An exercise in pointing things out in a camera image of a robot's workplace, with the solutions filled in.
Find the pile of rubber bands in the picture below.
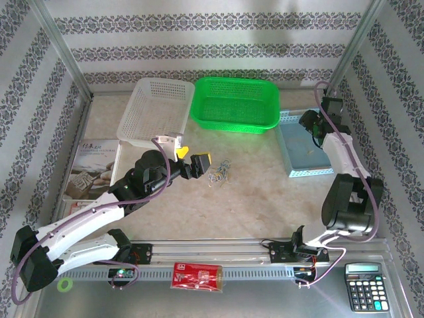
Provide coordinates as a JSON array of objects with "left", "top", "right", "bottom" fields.
[
  {"left": 207, "top": 172, "right": 233, "bottom": 188},
  {"left": 208, "top": 165, "right": 229, "bottom": 183}
]

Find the blue rubber band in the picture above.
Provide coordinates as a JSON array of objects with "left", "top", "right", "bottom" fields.
[{"left": 213, "top": 160, "right": 232, "bottom": 176}]

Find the tan rubber band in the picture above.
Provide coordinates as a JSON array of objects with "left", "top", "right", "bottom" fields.
[{"left": 288, "top": 137, "right": 315, "bottom": 156}]

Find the blue perforated plastic basket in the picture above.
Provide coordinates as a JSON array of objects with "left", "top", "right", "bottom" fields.
[{"left": 277, "top": 109, "right": 336, "bottom": 179}]

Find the white perforated plastic basket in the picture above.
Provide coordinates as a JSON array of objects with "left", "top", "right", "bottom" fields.
[{"left": 116, "top": 78, "right": 195, "bottom": 149}]

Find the grey photo cover book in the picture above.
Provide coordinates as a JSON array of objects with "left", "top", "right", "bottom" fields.
[{"left": 62, "top": 138, "right": 122, "bottom": 203}]

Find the green perforated plastic basket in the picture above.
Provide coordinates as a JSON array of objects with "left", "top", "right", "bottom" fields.
[{"left": 189, "top": 76, "right": 281, "bottom": 135}]

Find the small controller circuit board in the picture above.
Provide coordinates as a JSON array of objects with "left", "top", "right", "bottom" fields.
[
  {"left": 293, "top": 266, "right": 317, "bottom": 282},
  {"left": 108, "top": 267, "right": 135, "bottom": 279}
]

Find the red foil packet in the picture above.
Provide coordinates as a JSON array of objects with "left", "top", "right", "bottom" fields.
[{"left": 170, "top": 261, "right": 225, "bottom": 293}]

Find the green tape roll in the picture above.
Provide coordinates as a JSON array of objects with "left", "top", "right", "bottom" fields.
[{"left": 56, "top": 277, "right": 74, "bottom": 293}]

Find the black desk calculator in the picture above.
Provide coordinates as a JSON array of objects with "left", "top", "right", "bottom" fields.
[{"left": 344, "top": 262, "right": 389, "bottom": 313}]

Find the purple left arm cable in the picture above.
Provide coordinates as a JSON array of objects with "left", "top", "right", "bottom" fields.
[{"left": 11, "top": 137, "right": 173, "bottom": 305}]

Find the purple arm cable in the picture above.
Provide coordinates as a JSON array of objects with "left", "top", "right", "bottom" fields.
[
  {"left": 11, "top": 137, "right": 173, "bottom": 305},
  {"left": 296, "top": 81, "right": 381, "bottom": 288}
]

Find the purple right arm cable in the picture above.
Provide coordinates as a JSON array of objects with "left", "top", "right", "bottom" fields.
[{"left": 296, "top": 81, "right": 381, "bottom": 288}]

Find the aluminium side rail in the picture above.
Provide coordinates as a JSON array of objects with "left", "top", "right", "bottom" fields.
[{"left": 44, "top": 94, "right": 95, "bottom": 241}]

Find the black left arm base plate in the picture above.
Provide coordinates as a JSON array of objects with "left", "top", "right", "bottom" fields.
[{"left": 127, "top": 242, "right": 154, "bottom": 266}]

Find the aluminium frame post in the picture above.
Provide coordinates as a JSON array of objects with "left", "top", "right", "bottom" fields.
[
  {"left": 324, "top": 0, "right": 392, "bottom": 99},
  {"left": 28, "top": 0, "right": 94, "bottom": 100}
]

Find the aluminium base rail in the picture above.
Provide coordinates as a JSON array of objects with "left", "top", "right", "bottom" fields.
[{"left": 131, "top": 237, "right": 389, "bottom": 268}]

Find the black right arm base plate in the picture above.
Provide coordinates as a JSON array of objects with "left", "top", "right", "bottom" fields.
[{"left": 268, "top": 241, "right": 331, "bottom": 265}]

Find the grey slotted cable duct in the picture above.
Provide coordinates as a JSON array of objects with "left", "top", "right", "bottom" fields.
[{"left": 66, "top": 266, "right": 299, "bottom": 282}]

